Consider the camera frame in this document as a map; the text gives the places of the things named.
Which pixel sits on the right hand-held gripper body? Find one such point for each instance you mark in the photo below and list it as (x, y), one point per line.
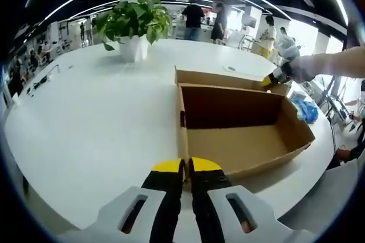
(289, 49)

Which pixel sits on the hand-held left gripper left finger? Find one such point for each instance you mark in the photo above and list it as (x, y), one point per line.
(162, 191)

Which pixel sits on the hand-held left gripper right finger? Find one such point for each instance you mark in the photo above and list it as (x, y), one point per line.
(208, 191)

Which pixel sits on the pale blue white packet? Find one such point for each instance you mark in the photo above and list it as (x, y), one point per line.
(299, 97)

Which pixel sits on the blue soft tissue packet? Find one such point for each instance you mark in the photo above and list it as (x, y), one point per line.
(309, 111)

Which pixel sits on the brown cardboard shoe box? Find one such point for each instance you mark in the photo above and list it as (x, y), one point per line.
(242, 146)

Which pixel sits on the potted green plant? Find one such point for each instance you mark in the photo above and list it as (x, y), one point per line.
(134, 20)

